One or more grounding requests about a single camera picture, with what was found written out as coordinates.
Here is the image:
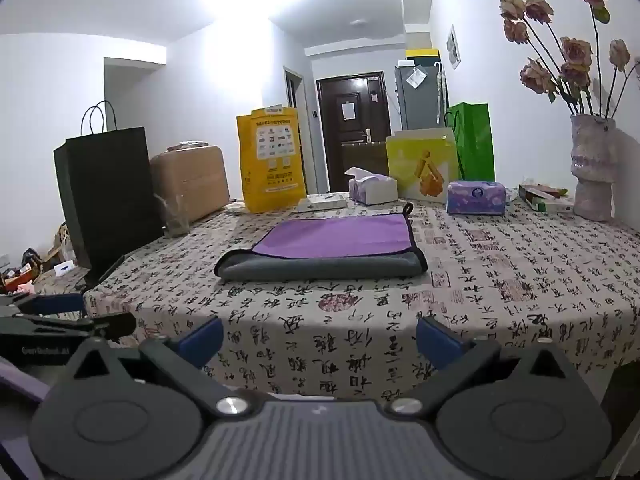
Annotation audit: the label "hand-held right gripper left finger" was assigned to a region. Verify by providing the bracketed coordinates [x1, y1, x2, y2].
[60, 316, 263, 418]

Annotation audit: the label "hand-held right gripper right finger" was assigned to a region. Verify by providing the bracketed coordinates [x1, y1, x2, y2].
[385, 316, 585, 418]

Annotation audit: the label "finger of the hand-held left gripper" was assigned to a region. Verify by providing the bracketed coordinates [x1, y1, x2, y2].
[0, 292, 88, 320]
[0, 312, 137, 342]

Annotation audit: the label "purple grey towel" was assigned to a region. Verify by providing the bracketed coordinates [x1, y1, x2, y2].
[214, 202, 429, 282]

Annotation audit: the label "purple cloth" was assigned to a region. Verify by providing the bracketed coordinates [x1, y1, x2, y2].
[0, 357, 56, 480]

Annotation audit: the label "pile of floor clutter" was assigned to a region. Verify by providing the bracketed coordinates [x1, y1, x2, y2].
[0, 220, 76, 296]

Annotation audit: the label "calligraphy printed tablecloth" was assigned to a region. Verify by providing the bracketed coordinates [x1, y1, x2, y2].
[82, 195, 640, 403]

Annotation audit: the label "black paper bag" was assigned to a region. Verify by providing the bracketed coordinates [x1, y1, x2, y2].
[53, 101, 166, 287]

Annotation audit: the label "clear glass cup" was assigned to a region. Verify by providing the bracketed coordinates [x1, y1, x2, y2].
[155, 192, 192, 238]

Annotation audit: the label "purple tissue pack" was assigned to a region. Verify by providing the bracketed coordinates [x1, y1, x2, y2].
[446, 181, 506, 217]

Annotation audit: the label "brown cardboard box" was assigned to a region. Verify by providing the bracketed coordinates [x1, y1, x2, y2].
[149, 144, 232, 226]

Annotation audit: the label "purple white tissue box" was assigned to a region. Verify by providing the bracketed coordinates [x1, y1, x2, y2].
[345, 166, 399, 206]

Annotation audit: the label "small green carton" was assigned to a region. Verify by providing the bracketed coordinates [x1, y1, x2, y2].
[517, 184, 576, 213]

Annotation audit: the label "yellow green gift bag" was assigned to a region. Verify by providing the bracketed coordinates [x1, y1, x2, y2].
[385, 127, 463, 204]

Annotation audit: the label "flat white box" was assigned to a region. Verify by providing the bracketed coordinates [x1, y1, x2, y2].
[297, 192, 347, 212]

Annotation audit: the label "yellow shopping bag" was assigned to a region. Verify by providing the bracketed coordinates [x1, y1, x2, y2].
[236, 106, 307, 214]

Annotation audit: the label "green paper bag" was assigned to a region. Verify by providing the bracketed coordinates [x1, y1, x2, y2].
[444, 102, 496, 183]

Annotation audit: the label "dark brown entrance door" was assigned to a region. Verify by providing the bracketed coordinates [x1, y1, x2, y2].
[316, 72, 391, 193]

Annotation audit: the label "pale ceramic vase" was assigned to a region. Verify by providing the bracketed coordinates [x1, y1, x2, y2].
[570, 114, 617, 222]

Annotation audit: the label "grey metal cabinet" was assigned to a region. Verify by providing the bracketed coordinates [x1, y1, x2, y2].
[394, 62, 443, 131]

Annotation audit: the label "white folded umbrella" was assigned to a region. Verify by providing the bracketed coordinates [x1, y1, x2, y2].
[434, 60, 446, 121]

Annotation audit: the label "grey interior door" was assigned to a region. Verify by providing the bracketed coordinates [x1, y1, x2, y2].
[284, 66, 305, 111]

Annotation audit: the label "yellow black box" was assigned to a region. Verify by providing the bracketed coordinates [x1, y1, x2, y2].
[405, 47, 441, 67]

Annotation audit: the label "dried pink roses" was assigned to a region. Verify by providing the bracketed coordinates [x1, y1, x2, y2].
[499, 0, 640, 117]

